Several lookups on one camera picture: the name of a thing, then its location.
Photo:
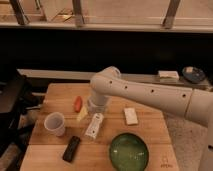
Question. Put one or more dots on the white rectangular block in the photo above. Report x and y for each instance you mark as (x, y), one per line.
(131, 116)

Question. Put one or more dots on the black chair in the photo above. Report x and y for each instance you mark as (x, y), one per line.
(14, 100)

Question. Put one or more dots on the white tube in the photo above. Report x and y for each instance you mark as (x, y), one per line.
(94, 126)

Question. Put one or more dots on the green bowl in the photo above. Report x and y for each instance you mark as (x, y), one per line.
(128, 152)

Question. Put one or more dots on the white box on ledge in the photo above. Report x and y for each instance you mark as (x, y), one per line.
(168, 74)

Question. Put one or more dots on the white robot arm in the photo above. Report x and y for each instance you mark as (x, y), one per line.
(192, 104)

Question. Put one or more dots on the dark blue plate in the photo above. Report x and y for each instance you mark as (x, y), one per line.
(193, 74)

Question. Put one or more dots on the white ceramic cup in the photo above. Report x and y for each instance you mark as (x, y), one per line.
(55, 123)

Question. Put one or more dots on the black eraser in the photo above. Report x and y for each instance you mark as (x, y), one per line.
(71, 149)

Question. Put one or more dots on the wooden board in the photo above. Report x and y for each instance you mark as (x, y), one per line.
(45, 150)

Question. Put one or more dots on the orange carrot toy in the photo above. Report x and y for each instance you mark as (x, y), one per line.
(78, 104)

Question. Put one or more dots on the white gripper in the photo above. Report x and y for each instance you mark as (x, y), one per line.
(94, 105)

